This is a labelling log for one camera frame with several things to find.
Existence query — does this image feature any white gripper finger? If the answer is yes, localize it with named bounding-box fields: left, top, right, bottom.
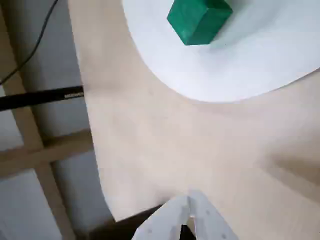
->
left=133, top=194, right=191, bottom=240
left=187, top=188, right=238, bottom=240

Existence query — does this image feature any white paper plate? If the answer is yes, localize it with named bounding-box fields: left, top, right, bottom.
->
left=121, top=0, right=320, bottom=103

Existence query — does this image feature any black bar with label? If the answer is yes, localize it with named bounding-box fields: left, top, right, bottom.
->
left=0, top=85, right=85, bottom=111

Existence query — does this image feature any green cube block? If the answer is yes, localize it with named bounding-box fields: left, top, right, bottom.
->
left=166, top=0, right=234, bottom=47

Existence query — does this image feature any thin black cable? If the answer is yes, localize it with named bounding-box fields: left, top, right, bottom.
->
left=0, top=0, right=60, bottom=85

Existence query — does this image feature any wooden frame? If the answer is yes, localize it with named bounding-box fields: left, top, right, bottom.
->
left=0, top=0, right=94, bottom=240

